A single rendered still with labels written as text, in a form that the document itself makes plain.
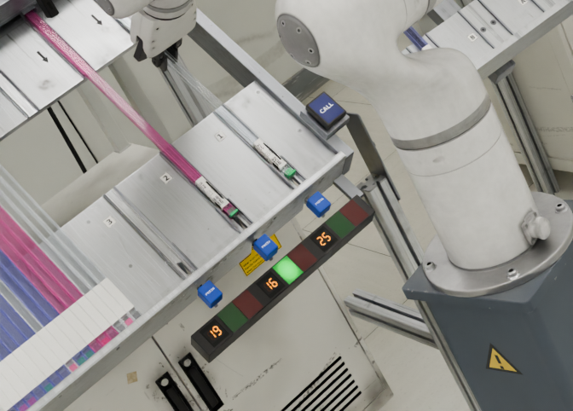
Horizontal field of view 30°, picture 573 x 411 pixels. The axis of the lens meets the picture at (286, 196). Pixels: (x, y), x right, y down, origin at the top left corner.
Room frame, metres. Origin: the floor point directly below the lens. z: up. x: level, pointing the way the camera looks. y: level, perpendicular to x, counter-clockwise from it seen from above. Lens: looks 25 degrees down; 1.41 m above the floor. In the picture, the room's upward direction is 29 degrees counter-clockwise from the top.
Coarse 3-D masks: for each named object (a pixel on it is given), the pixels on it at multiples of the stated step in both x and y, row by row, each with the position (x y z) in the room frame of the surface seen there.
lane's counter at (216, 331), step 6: (210, 324) 1.33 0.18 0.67; (216, 324) 1.33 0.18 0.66; (204, 330) 1.33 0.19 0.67; (210, 330) 1.33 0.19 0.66; (216, 330) 1.33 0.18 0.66; (222, 330) 1.33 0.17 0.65; (204, 336) 1.32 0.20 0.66; (210, 336) 1.32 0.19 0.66; (216, 336) 1.32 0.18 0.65; (222, 336) 1.32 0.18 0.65; (210, 342) 1.31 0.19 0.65; (216, 342) 1.31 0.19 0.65
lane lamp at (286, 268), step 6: (288, 258) 1.40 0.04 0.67; (276, 264) 1.39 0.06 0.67; (282, 264) 1.39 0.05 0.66; (288, 264) 1.39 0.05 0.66; (294, 264) 1.39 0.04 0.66; (276, 270) 1.38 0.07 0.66; (282, 270) 1.38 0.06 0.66; (288, 270) 1.38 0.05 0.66; (294, 270) 1.38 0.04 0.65; (300, 270) 1.38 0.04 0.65; (282, 276) 1.38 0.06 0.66; (288, 276) 1.37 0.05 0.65; (294, 276) 1.37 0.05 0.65; (288, 282) 1.37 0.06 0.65
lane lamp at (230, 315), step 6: (228, 306) 1.35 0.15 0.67; (234, 306) 1.35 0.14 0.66; (222, 312) 1.35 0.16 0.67; (228, 312) 1.34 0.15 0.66; (234, 312) 1.34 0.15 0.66; (240, 312) 1.34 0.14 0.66; (222, 318) 1.34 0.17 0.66; (228, 318) 1.34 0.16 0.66; (234, 318) 1.34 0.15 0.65; (240, 318) 1.34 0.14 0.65; (246, 318) 1.33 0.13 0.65; (228, 324) 1.33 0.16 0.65; (234, 324) 1.33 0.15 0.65; (240, 324) 1.33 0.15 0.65; (234, 330) 1.32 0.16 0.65
